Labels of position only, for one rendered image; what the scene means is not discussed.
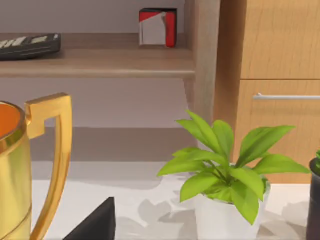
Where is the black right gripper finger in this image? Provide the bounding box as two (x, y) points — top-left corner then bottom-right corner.
(62, 196), (116, 240)

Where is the gold trophy cup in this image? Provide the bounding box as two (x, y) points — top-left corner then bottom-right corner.
(0, 92), (73, 240)

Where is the green plant in white pot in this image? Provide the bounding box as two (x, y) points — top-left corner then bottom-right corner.
(156, 109), (311, 240)

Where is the open wooden shelf unit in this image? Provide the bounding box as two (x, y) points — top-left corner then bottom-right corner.
(0, 0), (221, 163)

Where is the black calculator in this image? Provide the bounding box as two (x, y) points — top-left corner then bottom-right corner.
(0, 33), (62, 62)

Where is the wooden cupboard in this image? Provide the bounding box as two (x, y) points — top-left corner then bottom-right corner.
(212, 0), (320, 185)

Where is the red white black box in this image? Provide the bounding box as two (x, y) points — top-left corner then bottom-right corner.
(138, 7), (178, 48)

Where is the wooden drawer front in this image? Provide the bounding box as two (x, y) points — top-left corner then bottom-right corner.
(232, 79), (320, 185)

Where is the plant in black pot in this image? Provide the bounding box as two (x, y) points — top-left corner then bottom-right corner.
(306, 149), (320, 240)

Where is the wooden cupboard door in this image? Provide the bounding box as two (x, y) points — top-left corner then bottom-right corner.
(239, 0), (320, 80)

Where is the long metal handle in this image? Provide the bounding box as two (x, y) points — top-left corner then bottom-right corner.
(252, 92), (320, 102)

